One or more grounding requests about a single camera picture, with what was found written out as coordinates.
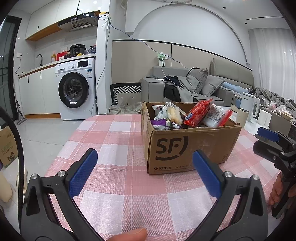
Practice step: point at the grey mop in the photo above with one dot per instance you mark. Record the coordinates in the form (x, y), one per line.
(20, 113)

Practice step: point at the white kettle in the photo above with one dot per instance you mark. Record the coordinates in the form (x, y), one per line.
(249, 104)

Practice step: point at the dark glass door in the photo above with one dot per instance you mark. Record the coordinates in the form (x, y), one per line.
(8, 74)

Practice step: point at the white washing machine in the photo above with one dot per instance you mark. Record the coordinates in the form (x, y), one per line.
(74, 67)

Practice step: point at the white coffee table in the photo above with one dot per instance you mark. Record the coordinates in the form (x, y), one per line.
(251, 131)

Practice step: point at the yellow cracker packet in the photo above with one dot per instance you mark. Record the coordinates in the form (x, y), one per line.
(174, 113)

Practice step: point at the green white power strip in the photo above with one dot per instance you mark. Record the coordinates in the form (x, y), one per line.
(161, 59)

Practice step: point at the grey sofa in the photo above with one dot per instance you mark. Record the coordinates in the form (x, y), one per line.
(152, 90)

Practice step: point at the beige cup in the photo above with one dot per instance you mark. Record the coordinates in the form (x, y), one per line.
(243, 117)

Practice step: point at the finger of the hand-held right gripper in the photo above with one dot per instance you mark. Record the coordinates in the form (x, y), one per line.
(267, 134)
(266, 149)

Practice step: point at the white kitchen counter cabinet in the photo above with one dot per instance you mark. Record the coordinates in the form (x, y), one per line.
(39, 92)

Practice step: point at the red box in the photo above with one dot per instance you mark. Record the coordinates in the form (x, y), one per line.
(62, 56)

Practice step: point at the metal faucet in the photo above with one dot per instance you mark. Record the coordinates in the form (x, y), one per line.
(41, 58)

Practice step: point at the pink plaid tablecloth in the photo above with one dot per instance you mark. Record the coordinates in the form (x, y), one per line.
(111, 143)

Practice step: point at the grey jacket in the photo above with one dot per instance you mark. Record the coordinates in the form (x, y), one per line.
(188, 90)

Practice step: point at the red white noodle snack packet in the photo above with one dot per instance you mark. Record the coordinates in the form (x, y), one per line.
(216, 115)

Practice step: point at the dark bag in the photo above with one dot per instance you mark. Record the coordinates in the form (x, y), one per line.
(91, 49)

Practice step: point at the white wall cabinet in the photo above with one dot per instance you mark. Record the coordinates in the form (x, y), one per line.
(50, 16)

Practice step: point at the white printed snack packet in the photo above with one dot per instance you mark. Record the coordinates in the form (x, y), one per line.
(160, 112)

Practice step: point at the person's left hand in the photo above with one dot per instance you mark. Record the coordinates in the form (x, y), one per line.
(131, 235)

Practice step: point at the brown cardboard box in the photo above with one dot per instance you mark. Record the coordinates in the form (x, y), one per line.
(196, 143)

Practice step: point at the range hood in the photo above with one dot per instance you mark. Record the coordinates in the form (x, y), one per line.
(78, 22)

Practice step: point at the black pressure cooker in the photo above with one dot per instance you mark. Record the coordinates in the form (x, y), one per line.
(77, 49)

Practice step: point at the beige slipper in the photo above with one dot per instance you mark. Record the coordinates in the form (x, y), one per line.
(22, 183)

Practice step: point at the black clothing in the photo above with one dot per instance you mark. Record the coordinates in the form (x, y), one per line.
(171, 92)

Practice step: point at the white paper roll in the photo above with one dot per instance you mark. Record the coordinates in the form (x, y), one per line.
(263, 118)

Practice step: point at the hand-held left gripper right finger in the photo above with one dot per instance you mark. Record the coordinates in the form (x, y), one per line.
(205, 176)

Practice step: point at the cardboard box with cat print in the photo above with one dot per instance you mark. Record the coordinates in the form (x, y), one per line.
(8, 148)

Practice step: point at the grey floor cloth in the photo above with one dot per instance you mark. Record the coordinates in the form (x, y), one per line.
(124, 109)

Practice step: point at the grey blanket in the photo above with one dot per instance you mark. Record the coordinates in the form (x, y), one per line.
(268, 97)

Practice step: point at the person's right hand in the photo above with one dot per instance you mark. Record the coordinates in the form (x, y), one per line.
(275, 192)

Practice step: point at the white curtain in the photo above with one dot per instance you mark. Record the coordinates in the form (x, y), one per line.
(272, 60)

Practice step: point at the large red snack packet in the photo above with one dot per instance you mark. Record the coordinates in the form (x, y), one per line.
(196, 113)

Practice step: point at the grey pillow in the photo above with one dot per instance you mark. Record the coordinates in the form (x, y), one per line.
(197, 78)
(212, 85)

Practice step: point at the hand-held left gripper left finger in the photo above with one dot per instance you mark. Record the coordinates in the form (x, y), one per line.
(83, 172)

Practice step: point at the yellow bottle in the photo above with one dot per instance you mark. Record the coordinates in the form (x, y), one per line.
(53, 57)

